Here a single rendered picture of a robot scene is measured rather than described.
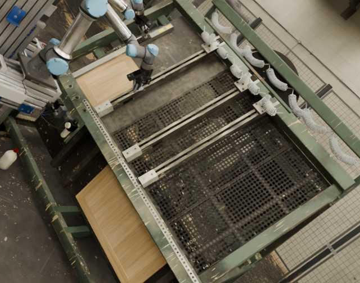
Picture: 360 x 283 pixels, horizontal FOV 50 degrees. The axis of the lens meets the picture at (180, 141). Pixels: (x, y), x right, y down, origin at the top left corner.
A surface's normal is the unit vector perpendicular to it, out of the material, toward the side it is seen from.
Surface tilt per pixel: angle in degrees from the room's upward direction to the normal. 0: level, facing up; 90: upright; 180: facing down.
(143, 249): 90
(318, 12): 90
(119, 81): 60
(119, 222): 90
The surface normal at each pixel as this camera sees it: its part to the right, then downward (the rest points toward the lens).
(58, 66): 0.23, 0.73
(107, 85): -0.05, -0.45
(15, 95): 0.46, 0.71
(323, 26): -0.54, -0.25
